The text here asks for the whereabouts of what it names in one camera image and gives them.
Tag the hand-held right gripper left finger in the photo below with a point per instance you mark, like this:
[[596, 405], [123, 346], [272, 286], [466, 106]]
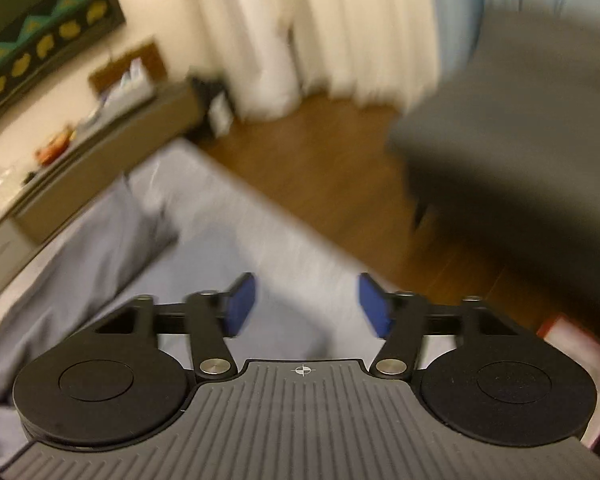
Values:
[[242, 305]]

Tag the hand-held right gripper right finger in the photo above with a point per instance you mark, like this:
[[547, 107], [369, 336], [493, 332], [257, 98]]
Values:
[[372, 305]]

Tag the grey pants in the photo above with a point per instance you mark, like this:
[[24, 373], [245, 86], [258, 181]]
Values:
[[80, 270]]

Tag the bed with light grey sheet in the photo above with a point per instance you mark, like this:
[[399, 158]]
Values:
[[290, 255]]

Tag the small white bin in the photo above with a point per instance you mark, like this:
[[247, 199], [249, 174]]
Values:
[[222, 117]]

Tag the long low grey cabinet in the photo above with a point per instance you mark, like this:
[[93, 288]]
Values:
[[105, 150]]

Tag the red and white box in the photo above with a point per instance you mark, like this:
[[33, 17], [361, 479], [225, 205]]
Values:
[[577, 350]]

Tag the grey armchair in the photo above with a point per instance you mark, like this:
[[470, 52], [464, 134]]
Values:
[[520, 135]]

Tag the orange snack pack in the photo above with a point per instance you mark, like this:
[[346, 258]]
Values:
[[55, 147]]

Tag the brown box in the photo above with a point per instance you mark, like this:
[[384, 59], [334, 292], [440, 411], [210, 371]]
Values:
[[130, 72]]

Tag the white curtain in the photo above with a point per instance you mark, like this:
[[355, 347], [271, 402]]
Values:
[[340, 25]]

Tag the framed wall picture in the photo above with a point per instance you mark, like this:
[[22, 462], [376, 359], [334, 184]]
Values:
[[40, 35]]

